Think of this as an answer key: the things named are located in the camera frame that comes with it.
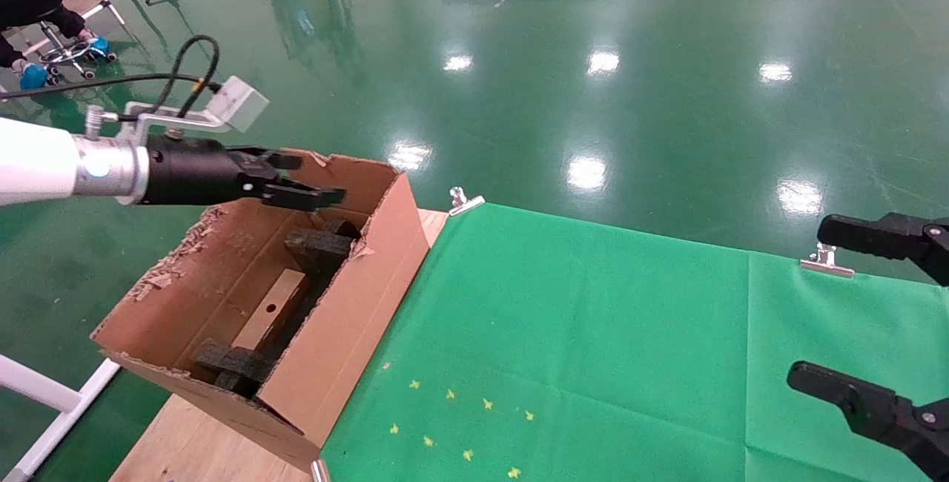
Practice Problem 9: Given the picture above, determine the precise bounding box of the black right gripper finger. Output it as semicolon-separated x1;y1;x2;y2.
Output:
816;213;949;286
787;362;949;481

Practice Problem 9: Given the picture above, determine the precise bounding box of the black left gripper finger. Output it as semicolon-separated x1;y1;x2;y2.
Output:
256;176;347;213
226;145;303;171

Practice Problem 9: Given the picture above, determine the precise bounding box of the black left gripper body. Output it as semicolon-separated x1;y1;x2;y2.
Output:
137;133;259;207

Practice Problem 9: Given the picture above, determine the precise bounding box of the brown cardboard sheet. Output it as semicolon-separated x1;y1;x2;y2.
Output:
231;268;312;353

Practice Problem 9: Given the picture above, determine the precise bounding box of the large open cardboard carton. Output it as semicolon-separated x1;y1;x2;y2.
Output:
90;148;432;472

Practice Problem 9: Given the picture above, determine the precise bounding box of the wheeled stool base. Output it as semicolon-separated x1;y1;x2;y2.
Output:
37;22;117;81

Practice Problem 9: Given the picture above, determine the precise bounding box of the green table cloth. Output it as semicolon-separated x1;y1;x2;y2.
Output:
320;202;949;482

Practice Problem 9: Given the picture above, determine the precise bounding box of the silver camera mount bracket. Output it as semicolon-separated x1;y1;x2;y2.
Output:
84;102;232;145

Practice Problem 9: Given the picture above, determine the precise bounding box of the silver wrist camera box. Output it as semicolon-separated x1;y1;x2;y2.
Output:
206;76;270;133

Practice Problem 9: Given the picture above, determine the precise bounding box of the black cable with yellow tag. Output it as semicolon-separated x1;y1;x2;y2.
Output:
0;35;223;121

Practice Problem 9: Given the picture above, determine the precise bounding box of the white metal frame tube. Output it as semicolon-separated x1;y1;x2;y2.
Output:
0;354;122;482

